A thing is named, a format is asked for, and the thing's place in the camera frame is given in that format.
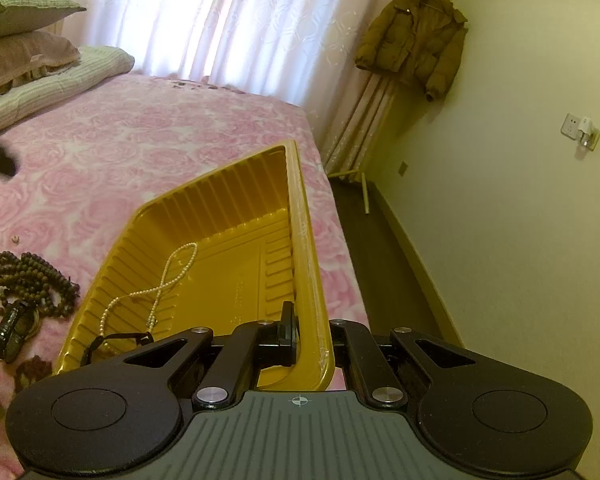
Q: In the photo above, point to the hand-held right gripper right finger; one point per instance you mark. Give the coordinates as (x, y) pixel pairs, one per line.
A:
(351, 346)

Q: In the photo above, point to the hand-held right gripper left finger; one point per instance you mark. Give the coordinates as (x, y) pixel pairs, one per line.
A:
(287, 327)

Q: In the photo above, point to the yellow plastic tray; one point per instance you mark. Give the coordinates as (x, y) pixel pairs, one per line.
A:
(230, 245)

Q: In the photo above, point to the pink-brown pillow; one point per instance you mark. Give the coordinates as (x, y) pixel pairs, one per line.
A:
(25, 55)

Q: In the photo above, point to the green striped folded quilt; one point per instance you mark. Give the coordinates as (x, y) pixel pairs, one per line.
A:
(80, 72)

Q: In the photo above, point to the green pillow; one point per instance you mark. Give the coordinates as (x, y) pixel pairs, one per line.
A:
(25, 10)

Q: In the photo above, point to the wooden stick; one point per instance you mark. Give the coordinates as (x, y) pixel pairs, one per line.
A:
(366, 192)
(344, 174)

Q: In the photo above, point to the pink floral blanket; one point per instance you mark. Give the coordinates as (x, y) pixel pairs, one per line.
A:
(180, 125)

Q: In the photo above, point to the white sheer curtain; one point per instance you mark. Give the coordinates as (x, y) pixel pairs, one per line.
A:
(230, 25)

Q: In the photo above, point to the brown puffer jacket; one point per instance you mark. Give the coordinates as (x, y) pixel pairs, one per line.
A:
(410, 35)

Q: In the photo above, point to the white charger plug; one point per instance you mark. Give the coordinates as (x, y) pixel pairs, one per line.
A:
(589, 132)

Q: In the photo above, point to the small wall plate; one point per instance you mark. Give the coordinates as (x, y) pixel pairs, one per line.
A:
(403, 169)

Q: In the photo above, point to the white wall socket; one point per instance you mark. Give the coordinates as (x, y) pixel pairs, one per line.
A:
(569, 125)

